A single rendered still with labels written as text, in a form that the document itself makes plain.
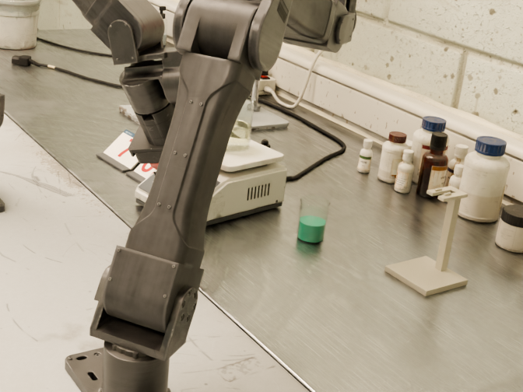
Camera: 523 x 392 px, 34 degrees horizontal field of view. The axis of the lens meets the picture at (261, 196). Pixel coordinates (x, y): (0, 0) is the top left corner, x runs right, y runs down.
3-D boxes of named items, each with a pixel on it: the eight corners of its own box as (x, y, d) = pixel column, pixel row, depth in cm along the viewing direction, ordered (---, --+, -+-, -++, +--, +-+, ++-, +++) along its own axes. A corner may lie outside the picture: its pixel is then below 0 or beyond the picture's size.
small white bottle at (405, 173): (402, 187, 149) (409, 147, 146) (413, 192, 147) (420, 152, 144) (390, 189, 148) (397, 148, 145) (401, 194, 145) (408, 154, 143)
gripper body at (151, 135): (146, 130, 123) (127, 89, 119) (210, 125, 120) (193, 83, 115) (131, 159, 119) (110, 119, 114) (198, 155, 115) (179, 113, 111)
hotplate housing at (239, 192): (184, 235, 122) (188, 183, 119) (132, 204, 130) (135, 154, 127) (294, 205, 136) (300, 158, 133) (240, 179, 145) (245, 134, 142)
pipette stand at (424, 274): (425, 296, 111) (443, 206, 106) (384, 271, 117) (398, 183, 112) (467, 285, 116) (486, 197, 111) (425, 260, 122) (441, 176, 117)
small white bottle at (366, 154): (359, 168, 156) (363, 137, 154) (370, 170, 155) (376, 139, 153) (356, 172, 154) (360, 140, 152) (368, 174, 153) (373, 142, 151)
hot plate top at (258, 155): (227, 173, 124) (228, 167, 124) (177, 148, 132) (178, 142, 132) (286, 160, 132) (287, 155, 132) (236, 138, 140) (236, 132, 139)
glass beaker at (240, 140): (250, 159, 129) (256, 105, 126) (208, 155, 129) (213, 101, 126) (250, 144, 136) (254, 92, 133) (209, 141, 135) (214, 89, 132)
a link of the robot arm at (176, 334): (117, 257, 83) (84, 279, 78) (198, 281, 80) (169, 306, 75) (115, 313, 85) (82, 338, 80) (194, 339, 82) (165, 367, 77)
